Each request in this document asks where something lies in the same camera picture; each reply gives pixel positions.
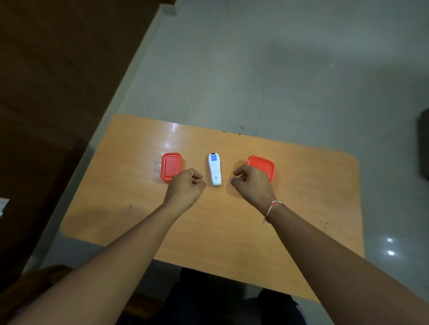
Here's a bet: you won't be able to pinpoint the person's left hand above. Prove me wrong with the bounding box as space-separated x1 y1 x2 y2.
163 168 207 212

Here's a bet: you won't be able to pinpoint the person's right hand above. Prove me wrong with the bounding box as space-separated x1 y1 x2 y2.
231 164 277 215

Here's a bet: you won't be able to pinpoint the person's right forearm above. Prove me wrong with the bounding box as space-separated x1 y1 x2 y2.
266 204 429 325

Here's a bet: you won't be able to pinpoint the person's left forearm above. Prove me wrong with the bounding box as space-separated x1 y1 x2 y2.
7 202 188 325

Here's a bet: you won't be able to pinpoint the white handheld device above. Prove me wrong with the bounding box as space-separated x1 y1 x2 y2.
208 153 222 187

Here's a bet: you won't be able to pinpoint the red square plastic container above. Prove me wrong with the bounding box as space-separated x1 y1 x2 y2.
247 156 275 183

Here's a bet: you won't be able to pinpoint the orange wooden table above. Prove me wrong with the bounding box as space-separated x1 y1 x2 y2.
60 114 365 303

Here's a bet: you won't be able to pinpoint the red rectangular plastic container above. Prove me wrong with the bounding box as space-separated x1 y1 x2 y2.
160 153 182 182

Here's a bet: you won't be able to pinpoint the red and white thread wristband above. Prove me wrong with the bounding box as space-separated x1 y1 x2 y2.
263 200 286 224

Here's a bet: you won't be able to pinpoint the person's dark trousers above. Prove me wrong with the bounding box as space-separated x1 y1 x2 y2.
161 267 307 325

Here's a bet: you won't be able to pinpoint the dark wooden cabinet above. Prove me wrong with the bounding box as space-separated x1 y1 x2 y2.
0 0 177 292

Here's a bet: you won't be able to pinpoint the dark object at edge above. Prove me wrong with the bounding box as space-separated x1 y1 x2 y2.
418 108 429 181

